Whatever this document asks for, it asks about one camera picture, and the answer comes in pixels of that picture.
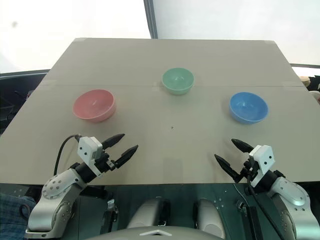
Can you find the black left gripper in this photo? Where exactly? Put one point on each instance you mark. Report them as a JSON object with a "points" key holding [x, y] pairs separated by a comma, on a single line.
{"points": [[104, 163]]}

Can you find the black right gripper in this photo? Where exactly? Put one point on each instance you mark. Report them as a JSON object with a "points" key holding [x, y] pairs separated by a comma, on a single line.
{"points": [[246, 169]]}

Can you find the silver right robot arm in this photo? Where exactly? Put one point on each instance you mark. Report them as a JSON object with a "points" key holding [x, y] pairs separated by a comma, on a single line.
{"points": [[291, 197]]}

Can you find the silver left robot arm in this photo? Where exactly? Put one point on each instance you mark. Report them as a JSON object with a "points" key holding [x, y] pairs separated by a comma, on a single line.
{"points": [[56, 187]]}

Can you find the blue plastic bowl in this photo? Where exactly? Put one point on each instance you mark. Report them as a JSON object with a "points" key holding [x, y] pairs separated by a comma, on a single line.
{"points": [[246, 110]]}

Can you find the pink red plastic bowl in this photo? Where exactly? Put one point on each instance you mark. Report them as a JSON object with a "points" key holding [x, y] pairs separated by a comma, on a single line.
{"points": [[87, 110]]}

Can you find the grey rounded robot leg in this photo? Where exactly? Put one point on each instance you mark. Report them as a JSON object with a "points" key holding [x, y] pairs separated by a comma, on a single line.
{"points": [[147, 212], [212, 215]]}

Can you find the green plastic bowl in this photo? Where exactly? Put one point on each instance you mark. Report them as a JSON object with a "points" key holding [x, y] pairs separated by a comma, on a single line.
{"points": [[175, 83]]}

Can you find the grey robot torso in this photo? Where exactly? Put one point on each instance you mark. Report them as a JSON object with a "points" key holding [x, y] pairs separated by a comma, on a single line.
{"points": [[155, 231]]}

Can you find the beige objects beside table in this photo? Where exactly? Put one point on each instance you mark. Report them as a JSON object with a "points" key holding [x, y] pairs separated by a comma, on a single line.
{"points": [[308, 81]]}

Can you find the dark equipment beside table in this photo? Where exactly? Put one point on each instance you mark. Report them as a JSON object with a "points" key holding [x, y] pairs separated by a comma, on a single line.
{"points": [[17, 85]]}

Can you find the person in blue jeans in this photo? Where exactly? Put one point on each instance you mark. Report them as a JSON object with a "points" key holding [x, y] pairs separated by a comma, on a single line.
{"points": [[11, 207]]}

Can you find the grey vertical pole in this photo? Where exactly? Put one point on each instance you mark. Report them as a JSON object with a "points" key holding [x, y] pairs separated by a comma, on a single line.
{"points": [[150, 18]]}

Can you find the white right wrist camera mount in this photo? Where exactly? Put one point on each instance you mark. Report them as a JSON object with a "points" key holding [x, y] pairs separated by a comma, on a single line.
{"points": [[263, 158]]}

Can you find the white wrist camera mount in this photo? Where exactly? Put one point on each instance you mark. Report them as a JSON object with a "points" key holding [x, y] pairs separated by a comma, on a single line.
{"points": [[263, 158], [87, 149]]}

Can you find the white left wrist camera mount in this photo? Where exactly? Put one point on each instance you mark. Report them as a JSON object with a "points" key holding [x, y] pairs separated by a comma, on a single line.
{"points": [[87, 149]]}

